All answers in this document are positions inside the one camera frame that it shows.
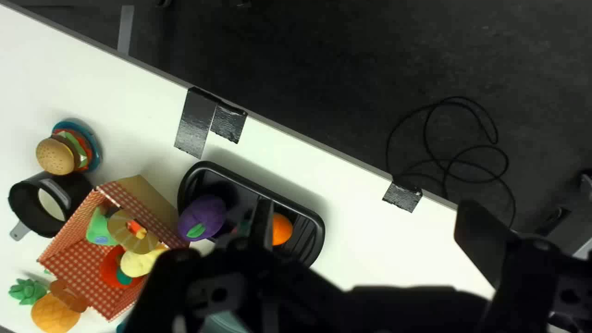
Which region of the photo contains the orange plush fruit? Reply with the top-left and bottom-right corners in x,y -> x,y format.
273,212 -> 295,249

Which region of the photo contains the black cup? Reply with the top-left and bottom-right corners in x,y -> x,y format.
6,171 -> 97,243

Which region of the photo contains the plush pineapple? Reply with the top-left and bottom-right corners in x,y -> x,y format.
8,276 -> 88,333

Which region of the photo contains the green plush toy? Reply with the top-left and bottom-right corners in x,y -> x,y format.
86,206 -> 119,249

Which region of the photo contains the black cable loop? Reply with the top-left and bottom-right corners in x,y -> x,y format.
386,95 -> 519,228

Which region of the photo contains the plush burger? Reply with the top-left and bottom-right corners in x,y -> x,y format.
34,126 -> 95,178

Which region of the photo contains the grey tape piece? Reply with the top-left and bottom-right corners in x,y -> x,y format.
382,180 -> 426,215

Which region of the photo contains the long grey tape strip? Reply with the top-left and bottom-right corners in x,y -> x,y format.
175,88 -> 219,160

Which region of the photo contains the yellow plush corn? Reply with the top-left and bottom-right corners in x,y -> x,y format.
119,243 -> 171,280

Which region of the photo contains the black plastic tray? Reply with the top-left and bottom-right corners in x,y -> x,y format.
177,162 -> 328,269

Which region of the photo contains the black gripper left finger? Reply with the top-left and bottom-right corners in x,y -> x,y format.
251,195 -> 278,250

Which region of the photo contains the short grey tape strip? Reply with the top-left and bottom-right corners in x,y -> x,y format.
212,104 -> 251,145

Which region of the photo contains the red plush toy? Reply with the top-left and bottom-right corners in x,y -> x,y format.
99,247 -> 151,291

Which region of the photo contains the purple plush eggplant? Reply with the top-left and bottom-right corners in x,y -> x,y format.
178,195 -> 230,243

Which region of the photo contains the red checkered cardboard box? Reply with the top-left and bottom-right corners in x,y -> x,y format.
36,175 -> 188,323

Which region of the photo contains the teal toy plate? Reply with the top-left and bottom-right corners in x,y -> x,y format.
53,119 -> 104,175

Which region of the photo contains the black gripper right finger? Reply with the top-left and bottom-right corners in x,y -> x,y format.
454,200 -> 526,308

